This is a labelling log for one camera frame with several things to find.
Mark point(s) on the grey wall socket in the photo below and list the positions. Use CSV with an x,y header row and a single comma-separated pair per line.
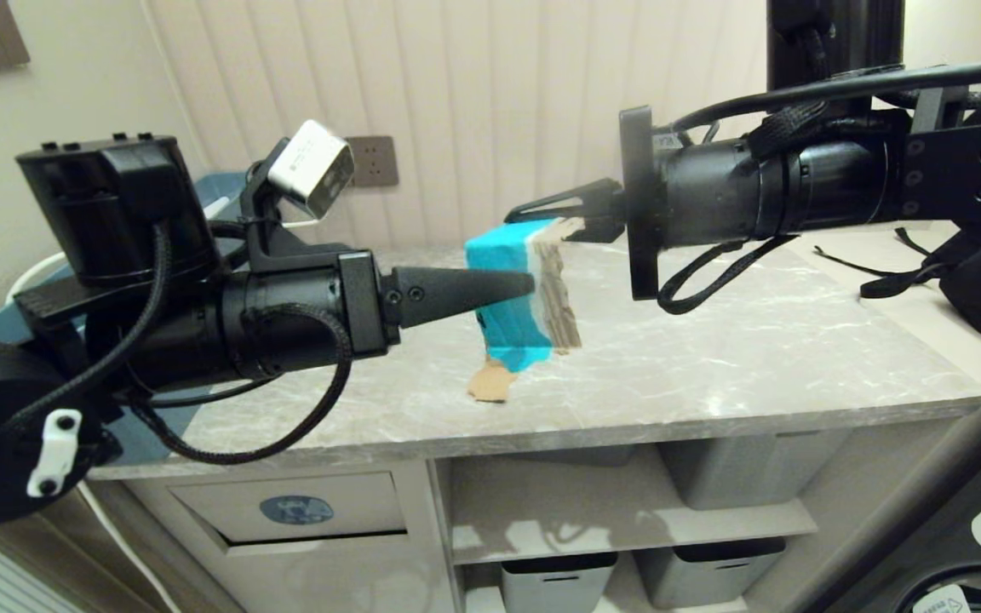
x,y
374,160

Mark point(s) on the grey metal pole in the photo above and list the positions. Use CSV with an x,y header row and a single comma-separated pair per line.
x,y
908,498

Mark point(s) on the brown cardboard scrap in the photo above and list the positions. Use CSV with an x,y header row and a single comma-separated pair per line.
x,y
490,385

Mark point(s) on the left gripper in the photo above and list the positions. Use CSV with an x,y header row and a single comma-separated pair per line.
x,y
286,315

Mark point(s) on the grey storage bin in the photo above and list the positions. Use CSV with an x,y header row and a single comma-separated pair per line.
x,y
708,575
746,472
559,587

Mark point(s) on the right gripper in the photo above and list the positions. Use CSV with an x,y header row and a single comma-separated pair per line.
x,y
712,191

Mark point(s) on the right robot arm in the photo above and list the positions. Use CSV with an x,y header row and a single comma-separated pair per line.
x,y
976,162

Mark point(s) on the teal cardboard box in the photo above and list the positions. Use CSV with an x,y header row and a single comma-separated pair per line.
x,y
507,328

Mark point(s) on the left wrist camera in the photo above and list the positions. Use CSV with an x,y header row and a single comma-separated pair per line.
x,y
310,168

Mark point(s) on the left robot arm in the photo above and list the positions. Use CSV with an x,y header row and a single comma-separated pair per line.
x,y
107,213

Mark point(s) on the white drawer with blue sticker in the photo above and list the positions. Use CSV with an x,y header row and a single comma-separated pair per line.
x,y
346,507

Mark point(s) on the white counter cabinet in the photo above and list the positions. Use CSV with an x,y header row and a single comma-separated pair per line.
x,y
422,545

